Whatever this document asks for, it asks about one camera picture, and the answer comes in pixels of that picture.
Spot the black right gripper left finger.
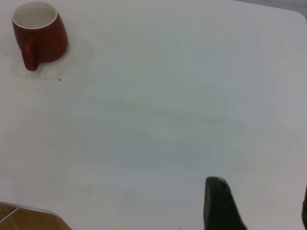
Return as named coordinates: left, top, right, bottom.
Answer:
left=203, top=176, right=249, bottom=230

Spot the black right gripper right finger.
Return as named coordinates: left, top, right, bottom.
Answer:
left=301, top=184, right=307, bottom=230

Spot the red ceramic mug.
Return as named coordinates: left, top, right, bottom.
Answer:
left=11, top=0, right=69, bottom=72

